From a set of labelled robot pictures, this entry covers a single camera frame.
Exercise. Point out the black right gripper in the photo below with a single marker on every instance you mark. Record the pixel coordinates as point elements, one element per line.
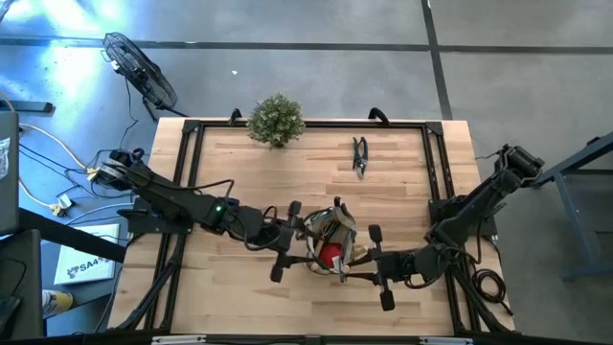
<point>395,266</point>

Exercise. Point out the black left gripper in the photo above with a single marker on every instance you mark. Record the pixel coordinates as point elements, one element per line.
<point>280,237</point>

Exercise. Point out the red fabric glove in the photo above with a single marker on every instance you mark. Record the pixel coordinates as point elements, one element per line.
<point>330,254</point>

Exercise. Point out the beige green-trimmed gardening bag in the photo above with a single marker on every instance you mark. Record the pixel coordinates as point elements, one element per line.
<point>330,225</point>

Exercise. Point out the black pruning shears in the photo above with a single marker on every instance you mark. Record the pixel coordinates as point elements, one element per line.
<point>360,153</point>

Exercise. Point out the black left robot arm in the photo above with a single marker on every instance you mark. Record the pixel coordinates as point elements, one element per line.
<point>167,199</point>

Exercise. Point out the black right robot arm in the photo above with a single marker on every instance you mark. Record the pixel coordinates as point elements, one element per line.
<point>479,206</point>

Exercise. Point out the artificial plant in black pot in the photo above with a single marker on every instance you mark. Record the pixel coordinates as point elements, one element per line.
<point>276,120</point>

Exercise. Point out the white printed box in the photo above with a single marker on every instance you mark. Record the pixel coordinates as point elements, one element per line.
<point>91,266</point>

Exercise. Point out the blue-grey metal stand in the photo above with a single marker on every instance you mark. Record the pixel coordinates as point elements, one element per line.
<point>570,161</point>

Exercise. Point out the black slanted beam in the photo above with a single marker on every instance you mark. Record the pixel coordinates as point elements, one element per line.
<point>72,236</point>

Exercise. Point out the black floor fan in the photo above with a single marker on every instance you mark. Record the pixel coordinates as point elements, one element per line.
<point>141,74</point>

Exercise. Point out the yellow white bottle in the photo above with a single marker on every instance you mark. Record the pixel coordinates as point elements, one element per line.
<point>60,302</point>

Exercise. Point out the black floor bar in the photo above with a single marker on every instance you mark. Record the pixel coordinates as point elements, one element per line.
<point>29,106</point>

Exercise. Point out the silver edge bracket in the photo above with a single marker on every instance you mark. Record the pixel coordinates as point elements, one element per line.
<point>177,340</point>
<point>445,340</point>

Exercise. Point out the black aluminium table frame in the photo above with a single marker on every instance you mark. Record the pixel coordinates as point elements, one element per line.
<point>325,125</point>

